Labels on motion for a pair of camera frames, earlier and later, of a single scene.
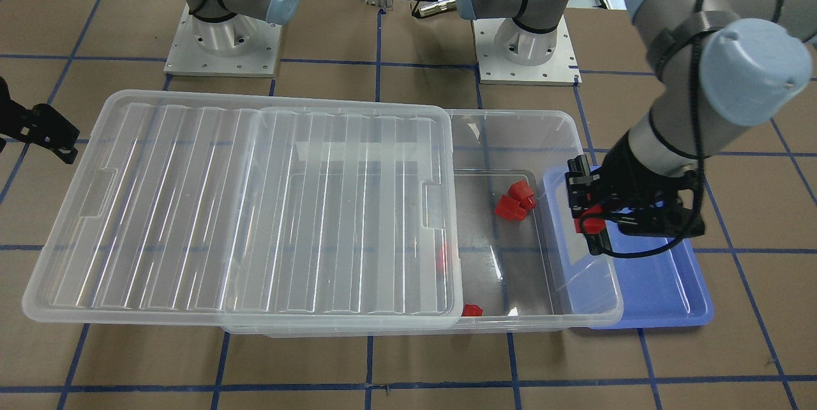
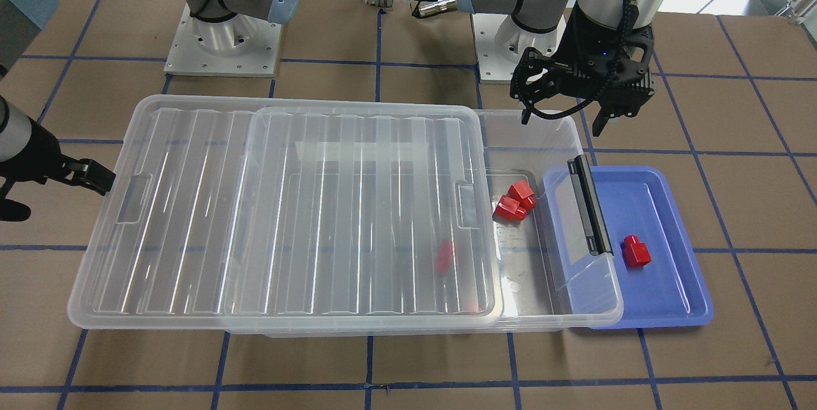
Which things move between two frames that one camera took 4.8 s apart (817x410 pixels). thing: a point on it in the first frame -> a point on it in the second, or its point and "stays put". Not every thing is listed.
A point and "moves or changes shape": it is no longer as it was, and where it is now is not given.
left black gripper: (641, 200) -> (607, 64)
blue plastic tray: (663, 288) stays put
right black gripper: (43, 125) -> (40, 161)
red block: (590, 225) -> (636, 253)
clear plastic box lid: (243, 210) moves or changes shape
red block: (521, 192) stays put
